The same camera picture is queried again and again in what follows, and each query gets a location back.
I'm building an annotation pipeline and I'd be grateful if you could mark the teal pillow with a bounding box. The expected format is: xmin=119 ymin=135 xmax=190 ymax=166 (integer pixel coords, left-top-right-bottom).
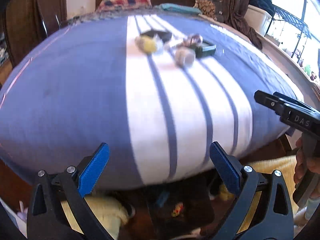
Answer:
xmin=154 ymin=3 xmax=202 ymax=15

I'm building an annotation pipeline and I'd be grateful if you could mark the yellow lotion bottle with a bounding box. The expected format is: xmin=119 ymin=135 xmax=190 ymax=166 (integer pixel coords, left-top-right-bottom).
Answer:
xmin=135 ymin=35 xmax=157 ymax=54

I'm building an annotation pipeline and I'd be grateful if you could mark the blue striped bed cover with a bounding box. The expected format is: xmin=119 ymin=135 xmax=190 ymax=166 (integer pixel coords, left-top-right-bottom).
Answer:
xmin=1 ymin=14 xmax=303 ymax=189

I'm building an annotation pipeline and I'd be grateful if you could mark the person's right hand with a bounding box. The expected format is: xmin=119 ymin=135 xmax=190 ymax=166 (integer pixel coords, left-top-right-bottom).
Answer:
xmin=293 ymin=138 xmax=319 ymax=184

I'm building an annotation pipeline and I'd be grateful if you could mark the yellow fluffy rug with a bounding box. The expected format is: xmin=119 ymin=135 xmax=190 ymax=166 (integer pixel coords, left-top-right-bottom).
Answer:
xmin=60 ymin=154 xmax=311 ymax=240

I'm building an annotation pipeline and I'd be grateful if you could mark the black box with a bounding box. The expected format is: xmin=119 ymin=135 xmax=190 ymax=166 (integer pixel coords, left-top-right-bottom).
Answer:
xmin=141 ymin=29 xmax=172 ymax=43

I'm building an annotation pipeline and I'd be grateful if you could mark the brown patterned cushion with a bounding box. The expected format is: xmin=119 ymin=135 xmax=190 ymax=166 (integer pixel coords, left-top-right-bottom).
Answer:
xmin=194 ymin=0 xmax=224 ymax=22

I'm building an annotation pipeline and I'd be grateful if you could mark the brown striped ribbon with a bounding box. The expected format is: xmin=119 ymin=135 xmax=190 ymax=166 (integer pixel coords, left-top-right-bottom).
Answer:
xmin=177 ymin=34 xmax=203 ymax=48

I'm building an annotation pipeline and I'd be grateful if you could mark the dark green bottle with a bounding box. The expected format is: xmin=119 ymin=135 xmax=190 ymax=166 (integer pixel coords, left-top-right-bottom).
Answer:
xmin=194 ymin=45 xmax=216 ymax=59

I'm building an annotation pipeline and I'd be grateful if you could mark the dark wooden wardrobe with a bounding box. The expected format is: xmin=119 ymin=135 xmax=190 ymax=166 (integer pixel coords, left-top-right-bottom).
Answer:
xmin=0 ymin=0 xmax=68 ymax=68

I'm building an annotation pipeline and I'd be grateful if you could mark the plaid red blue pillow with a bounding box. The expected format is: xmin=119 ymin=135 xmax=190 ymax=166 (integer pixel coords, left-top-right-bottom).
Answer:
xmin=96 ymin=0 xmax=152 ymax=11

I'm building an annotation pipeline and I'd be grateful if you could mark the black metal rack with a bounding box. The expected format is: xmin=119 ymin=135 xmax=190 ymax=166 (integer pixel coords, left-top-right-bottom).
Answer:
xmin=266 ymin=0 xmax=319 ymax=67

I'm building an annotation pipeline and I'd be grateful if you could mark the white tube yellow cap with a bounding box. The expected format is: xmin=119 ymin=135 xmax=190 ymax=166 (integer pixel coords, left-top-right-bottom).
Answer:
xmin=175 ymin=47 xmax=196 ymax=67

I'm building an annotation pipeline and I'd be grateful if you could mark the white storage box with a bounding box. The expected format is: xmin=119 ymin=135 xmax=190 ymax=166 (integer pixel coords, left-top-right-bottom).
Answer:
xmin=244 ymin=5 xmax=272 ymax=36

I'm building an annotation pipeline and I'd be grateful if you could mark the black trash bin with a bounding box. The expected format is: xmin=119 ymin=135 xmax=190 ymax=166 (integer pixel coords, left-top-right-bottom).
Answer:
xmin=147 ymin=190 xmax=215 ymax=239

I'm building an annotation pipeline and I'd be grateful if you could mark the brown curtain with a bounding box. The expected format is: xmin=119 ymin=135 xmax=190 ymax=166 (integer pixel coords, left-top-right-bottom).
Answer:
xmin=222 ymin=0 xmax=263 ymax=50

